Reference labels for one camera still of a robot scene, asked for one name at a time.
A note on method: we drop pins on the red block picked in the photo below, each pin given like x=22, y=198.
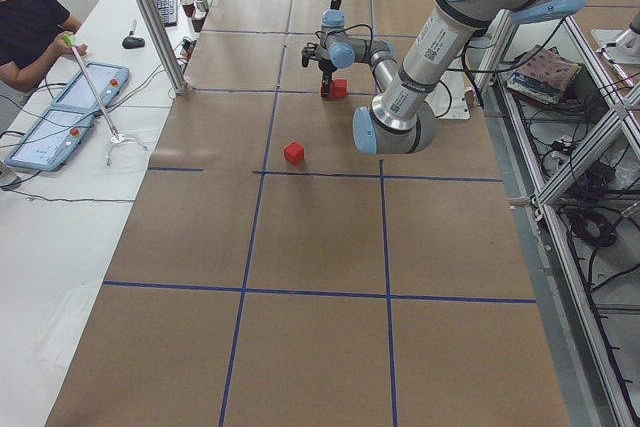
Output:
x=339, y=88

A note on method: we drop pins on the metal cup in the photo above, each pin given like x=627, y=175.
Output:
x=201, y=6

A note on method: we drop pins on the black keyboard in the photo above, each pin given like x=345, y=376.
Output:
x=167, y=10

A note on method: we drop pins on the black computer mouse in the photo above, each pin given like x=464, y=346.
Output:
x=133, y=42

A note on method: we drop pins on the reacher grabber stick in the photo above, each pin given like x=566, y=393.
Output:
x=117, y=138

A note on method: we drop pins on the teach pendant far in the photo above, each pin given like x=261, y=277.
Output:
x=77, y=96

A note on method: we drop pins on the teach pendant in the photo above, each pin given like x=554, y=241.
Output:
x=51, y=141
x=77, y=96

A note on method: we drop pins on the teach pendant near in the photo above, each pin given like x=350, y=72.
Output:
x=51, y=141

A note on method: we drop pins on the person in black shirt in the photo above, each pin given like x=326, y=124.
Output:
x=32, y=40

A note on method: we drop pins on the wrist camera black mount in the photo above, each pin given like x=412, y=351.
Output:
x=309, y=53

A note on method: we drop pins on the white central pedestal column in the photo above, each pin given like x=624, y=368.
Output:
x=448, y=100

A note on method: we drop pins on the aluminium frame post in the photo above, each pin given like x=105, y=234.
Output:
x=162, y=45

